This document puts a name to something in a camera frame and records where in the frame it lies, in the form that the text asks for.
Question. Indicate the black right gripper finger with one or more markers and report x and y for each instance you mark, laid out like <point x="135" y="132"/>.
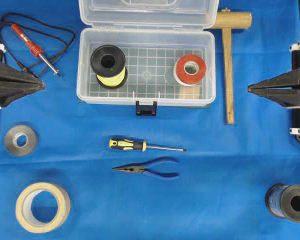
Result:
<point x="284" y="97"/>
<point x="288" y="79"/>

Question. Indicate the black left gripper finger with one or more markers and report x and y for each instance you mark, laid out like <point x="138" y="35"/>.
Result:
<point x="10" y="74"/>
<point x="10" y="94"/>

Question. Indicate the clear plastic tool box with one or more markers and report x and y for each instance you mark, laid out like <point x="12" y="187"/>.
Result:
<point x="153" y="35"/>

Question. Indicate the black tool box latch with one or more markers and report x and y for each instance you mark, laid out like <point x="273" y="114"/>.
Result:
<point x="146" y="110"/>

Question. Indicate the red soldering iron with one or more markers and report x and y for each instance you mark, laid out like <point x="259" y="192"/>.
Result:
<point x="35" y="49"/>

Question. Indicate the grey tape roll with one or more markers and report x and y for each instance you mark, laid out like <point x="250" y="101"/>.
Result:
<point x="21" y="140"/>

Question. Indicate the wooden mallet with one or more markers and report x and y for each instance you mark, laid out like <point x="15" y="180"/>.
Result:
<point x="226" y="21"/>

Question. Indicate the blue table cloth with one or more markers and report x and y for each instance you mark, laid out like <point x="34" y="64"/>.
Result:
<point x="213" y="191"/>

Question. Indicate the red tape roll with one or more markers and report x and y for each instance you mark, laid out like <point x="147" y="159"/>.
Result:
<point x="189" y="70"/>

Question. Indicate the beige masking tape roll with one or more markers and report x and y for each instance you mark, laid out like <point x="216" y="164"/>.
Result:
<point x="42" y="207"/>

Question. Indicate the yellow black screwdriver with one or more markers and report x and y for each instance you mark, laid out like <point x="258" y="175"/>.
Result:
<point x="123" y="144"/>

